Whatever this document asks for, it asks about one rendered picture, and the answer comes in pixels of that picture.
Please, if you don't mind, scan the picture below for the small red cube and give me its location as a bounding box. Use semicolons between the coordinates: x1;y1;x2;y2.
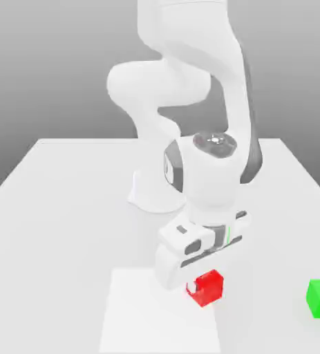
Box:
185;269;225;308

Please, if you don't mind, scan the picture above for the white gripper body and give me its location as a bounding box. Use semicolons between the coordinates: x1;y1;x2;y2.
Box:
153;234;245;291

